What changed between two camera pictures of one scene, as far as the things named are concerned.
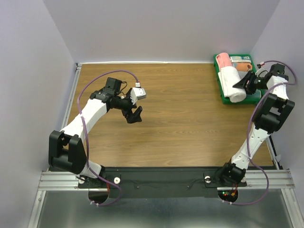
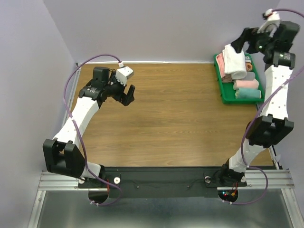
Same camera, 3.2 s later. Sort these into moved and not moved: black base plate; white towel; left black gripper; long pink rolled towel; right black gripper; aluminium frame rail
Moved: left black gripper; right black gripper; white towel
Not moved: black base plate; aluminium frame rail; long pink rolled towel
